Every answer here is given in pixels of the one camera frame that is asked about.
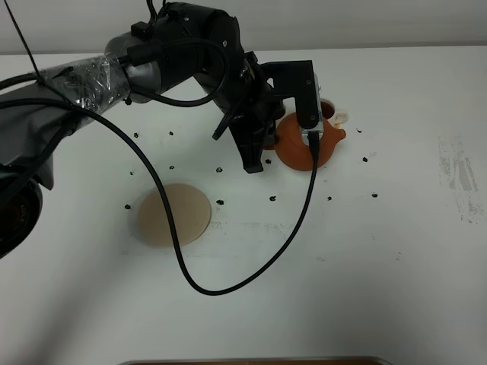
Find brown clay teapot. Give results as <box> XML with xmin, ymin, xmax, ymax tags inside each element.
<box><xmin>274</xmin><ymin>113</ymin><xmax>346</xmax><ymax>171</ymax></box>

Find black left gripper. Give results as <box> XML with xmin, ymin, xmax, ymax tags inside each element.
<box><xmin>212</xmin><ymin>50</ymin><xmax>285</xmax><ymax>173</ymax></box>

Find right white teacup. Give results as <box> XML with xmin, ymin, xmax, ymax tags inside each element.
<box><xmin>320</xmin><ymin>98</ymin><xmax>349</xmax><ymax>129</ymax></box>

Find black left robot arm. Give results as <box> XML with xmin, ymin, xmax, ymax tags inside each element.
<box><xmin>1</xmin><ymin>2</ymin><xmax>285</xmax><ymax>255</ymax></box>

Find beige round teapot coaster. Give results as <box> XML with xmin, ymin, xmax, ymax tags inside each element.
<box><xmin>134</xmin><ymin>183</ymin><xmax>212</xmax><ymax>248</ymax></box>

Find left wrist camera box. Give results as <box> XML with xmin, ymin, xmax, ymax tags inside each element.
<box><xmin>260</xmin><ymin>60</ymin><xmax>324</xmax><ymax>137</ymax></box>

